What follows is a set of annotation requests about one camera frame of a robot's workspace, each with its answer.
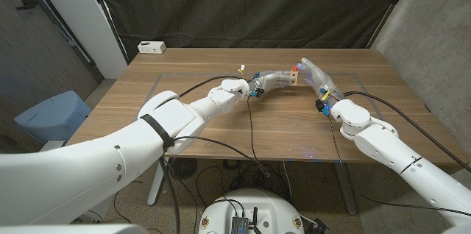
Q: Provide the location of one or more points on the dark grey door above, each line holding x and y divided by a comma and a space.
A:
37, 50

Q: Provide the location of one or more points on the grey ribbed torso module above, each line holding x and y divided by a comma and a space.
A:
239, 224

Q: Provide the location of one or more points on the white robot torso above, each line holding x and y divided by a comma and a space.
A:
265, 208

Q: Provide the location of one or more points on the blue plastic bin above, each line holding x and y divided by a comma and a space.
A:
55, 116

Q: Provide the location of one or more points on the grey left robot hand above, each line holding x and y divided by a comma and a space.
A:
272, 79

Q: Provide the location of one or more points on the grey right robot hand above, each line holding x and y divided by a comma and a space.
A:
320, 80

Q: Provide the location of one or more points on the black backdrop stand pole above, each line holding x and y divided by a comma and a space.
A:
390, 6
106, 13

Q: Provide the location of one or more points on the wooden block with holes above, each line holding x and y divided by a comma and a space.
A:
294, 77

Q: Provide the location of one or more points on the grey table leg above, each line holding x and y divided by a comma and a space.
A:
346, 193

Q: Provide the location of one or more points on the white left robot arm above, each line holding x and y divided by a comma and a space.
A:
129, 160

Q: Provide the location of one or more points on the white table leg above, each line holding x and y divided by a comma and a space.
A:
154, 190

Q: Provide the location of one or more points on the white power strip box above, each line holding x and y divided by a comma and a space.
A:
151, 47

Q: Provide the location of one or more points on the black backdrop curtain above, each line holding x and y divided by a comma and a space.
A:
250, 6

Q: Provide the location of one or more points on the black floor fan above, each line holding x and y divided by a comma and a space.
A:
182, 167

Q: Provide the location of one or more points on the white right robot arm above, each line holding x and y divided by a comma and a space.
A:
397, 149

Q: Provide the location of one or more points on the white pillar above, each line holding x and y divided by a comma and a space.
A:
81, 17

